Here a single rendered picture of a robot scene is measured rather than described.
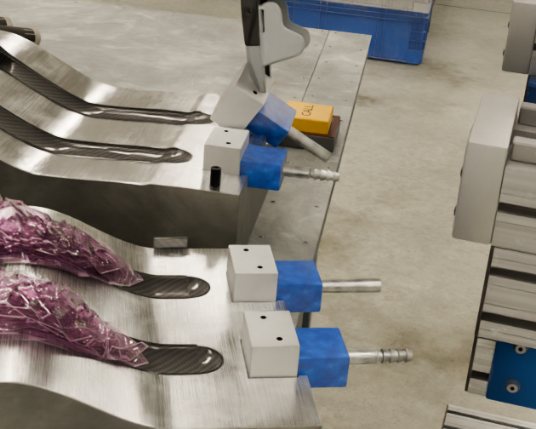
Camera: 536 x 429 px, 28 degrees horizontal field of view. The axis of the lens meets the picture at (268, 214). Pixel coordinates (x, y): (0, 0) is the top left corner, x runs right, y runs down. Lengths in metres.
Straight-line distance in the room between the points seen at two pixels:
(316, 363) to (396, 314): 1.78
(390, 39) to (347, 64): 2.69
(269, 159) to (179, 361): 0.29
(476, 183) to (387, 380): 1.47
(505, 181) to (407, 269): 1.89
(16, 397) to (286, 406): 0.19
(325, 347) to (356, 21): 3.59
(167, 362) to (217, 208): 0.23
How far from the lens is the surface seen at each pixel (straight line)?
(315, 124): 1.33
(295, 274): 0.90
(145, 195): 1.01
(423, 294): 2.67
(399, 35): 4.36
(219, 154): 1.02
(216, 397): 0.77
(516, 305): 0.94
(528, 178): 0.89
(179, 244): 0.96
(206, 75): 1.57
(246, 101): 1.11
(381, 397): 2.28
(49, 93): 1.20
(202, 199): 1.00
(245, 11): 1.08
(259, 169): 1.03
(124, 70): 1.58
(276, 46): 1.10
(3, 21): 1.71
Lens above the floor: 1.31
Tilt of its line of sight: 26 degrees down
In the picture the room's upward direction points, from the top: 5 degrees clockwise
